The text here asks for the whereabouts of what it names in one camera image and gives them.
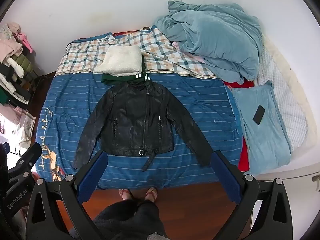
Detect white printed tote bag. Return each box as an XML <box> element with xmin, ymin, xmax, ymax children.
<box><xmin>0</xmin><ymin>105</ymin><xmax>37</xmax><ymax>155</ymax></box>

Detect person's foot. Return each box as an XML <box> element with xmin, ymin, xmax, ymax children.
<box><xmin>119</xmin><ymin>189</ymin><xmax>133</xmax><ymax>201</ymax></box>
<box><xmin>144</xmin><ymin>187</ymin><xmax>159</xmax><ymax>203</ymax></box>

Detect person's right foot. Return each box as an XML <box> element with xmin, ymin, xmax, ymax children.
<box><xmin>144</xmin><ymin>187</ymin><xmax>159</xmax><ymax>203</ymax></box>

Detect blue striped plaid bedspread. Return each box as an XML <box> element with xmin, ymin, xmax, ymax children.
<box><xmin>35</xmin><ymin>26</ymin><xmax>244</xmax><ymax>189</ymax></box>

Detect black clothes rack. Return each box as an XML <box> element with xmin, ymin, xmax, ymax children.
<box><xmin>25</xmin><ymin>69</ymin><xmax>42</xmax><ymax>102</ymax></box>

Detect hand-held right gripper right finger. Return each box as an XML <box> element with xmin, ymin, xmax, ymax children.
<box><xmin>211</xmin><ymin>151</ymin><xmax>293</xmax><ymax>240</ymax></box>

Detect black smartphone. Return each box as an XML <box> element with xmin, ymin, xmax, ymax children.
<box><xmin>252</xmin><ymin>105</ymin><xmax>266</xmax><ymax>126</ymax></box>

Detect white bed frame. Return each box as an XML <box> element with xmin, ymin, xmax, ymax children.
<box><xmin>250</xmin><ymin>140</ymin><xmax>320</xmax><ymax>183</ymax></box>

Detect red bed sheet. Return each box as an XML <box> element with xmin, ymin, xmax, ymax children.
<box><xmin>222</xmin><ymin>79</ymin><xmax>255</xmax><ymax>173</ymax></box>

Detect white quilted mattress pad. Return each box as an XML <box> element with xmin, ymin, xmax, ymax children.
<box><xmin>255</xmin><ymin>34</ymin><xmax>313</xmax><ymax>155</ymax></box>

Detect pink cloth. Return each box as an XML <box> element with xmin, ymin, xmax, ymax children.
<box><xmin>172</xmin><ymin>41</ymin><xmax>213</xmax><ymax>64</ymax></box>

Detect folded green garment white stripes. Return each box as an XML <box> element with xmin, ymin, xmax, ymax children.
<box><xmin>101</xmin><ymin>55</ymin><xmax>150</xmax><ymax>87</ymax></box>

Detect folded white fleece garment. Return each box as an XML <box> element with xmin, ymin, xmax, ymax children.
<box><xmin>94</xmin><ymin>44</ymin><xmax>142</xmax><ymax>77</ymax></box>

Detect light blue pillow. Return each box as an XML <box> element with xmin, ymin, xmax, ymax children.
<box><xmin>231</xmin><ymin>80</ymin><xmax>292</xmax><ymax>175</ymax></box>

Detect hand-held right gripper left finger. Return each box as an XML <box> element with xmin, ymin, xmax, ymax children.
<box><xmin>25</xmin><ymin>151</ymin><xmax>108</xmax><ymax>240</ymax></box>

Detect black leather jacket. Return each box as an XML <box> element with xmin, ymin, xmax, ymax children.
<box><xmin>72</xmin><ymin>81</ymin><xmax>216</xmax><ymax>172</ymax></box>

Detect row of hanging clothes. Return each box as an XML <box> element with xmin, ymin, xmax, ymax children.
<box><xmin>0</xmin><ymin>22</ymin><xmax>34</xmax><ymax>105</ymax></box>

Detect person's left foot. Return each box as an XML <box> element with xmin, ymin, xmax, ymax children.
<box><xmin>119</xmin><ymin>189</ymin><xmax>133</xmax><ymax>201</ymax></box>

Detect blue-grey duvet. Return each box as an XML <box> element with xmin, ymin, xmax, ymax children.
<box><xmin>152</xmin><ymin>0</ymin><xmax>263</xmax><ymax>85</ymax></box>

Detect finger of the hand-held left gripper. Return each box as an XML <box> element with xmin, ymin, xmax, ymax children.
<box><xmin>5</xmin><ymin>142</ymin><xmax>42</xmax><ymax>193</ymax></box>

